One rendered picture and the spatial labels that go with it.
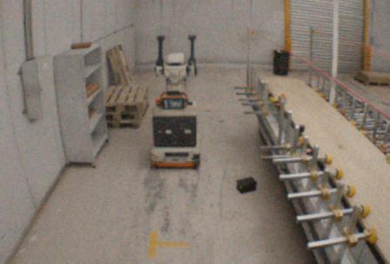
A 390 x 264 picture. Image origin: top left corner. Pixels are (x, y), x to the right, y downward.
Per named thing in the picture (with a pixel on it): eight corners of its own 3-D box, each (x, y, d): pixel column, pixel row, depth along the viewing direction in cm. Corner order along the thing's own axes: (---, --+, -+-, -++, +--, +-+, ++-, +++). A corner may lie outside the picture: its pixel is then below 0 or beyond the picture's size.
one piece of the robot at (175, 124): (197, 156, 424) (196, 91, 395) (153, 155, 424) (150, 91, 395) (197, 145, 455) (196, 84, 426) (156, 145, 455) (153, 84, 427)
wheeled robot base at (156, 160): (200, 168, 421) (200, 150, 412) (151, 167, 421) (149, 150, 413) (199, 145, 484) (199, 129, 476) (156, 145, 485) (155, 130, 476)
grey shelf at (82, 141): (67, 166, 421) (52, 57, 367) (84, 140, 505) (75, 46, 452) (95, 168, 421) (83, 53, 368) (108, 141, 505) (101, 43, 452)
